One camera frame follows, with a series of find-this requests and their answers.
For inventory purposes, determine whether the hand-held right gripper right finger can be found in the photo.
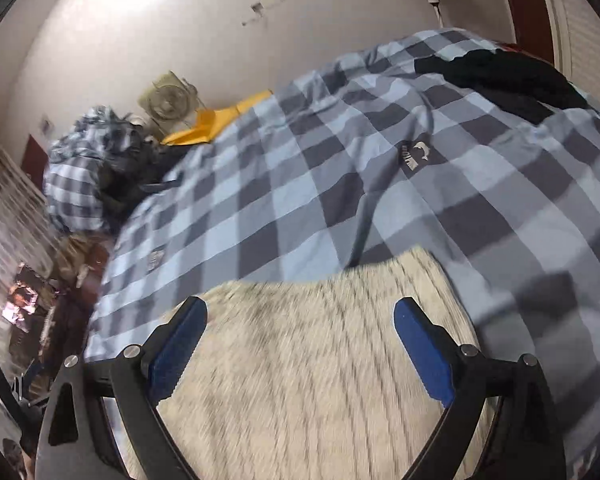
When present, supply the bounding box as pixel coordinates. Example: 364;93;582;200
393;296;567;480

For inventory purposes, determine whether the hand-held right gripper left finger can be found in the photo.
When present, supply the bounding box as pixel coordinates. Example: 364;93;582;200
34;296;209;480

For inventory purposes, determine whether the cream plaid shirt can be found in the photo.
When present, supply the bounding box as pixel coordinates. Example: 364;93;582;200
102;246;496;480

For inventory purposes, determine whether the dark clothes heap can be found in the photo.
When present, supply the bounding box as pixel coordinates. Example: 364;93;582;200
97;135;186;221

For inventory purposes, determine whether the computer monitor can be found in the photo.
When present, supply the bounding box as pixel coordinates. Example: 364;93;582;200
2;265;56;331

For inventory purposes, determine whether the patterned window curtain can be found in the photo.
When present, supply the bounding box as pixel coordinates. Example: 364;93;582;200
0;145;63;311

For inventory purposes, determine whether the bundled checkered quilt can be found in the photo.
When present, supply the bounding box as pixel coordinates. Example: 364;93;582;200
44;105;153;233

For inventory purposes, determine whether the blue checkered bed blanket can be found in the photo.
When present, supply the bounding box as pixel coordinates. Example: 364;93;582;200
82;27;600;480

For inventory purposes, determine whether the yellow cloth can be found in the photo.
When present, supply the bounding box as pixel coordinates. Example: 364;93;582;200
161;90;273;146

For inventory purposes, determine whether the brown wooden door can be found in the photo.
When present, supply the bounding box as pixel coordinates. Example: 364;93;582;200
495;0;556;66
21;134;50;186

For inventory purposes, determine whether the beige box fan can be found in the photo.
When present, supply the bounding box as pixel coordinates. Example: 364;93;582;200
139;71;200;128

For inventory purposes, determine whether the black cloth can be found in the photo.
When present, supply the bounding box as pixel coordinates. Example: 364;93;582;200
414;47;588;126

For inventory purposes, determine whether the white slatted panel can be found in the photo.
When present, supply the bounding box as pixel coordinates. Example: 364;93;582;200
532;0;600;126

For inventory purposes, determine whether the white wall socket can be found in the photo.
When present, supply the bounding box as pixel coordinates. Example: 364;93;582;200
241;0;286;28

